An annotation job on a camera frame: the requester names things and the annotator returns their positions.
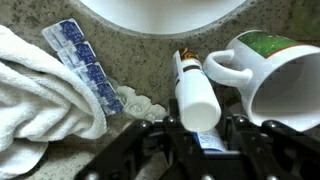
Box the blue contact lens blister strip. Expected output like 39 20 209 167
42 18 124 116

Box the empty clear blister pack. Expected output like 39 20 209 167
116 86 167 122

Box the white towel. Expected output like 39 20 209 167
0 25 107 180

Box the white green mug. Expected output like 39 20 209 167
203 30 320 131

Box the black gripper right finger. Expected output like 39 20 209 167
230 115 320 180

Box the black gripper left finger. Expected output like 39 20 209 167
74 119 168 180

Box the small white bottle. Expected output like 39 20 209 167
172 48 221 132

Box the white oval sink basin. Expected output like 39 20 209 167
80 0 246 34

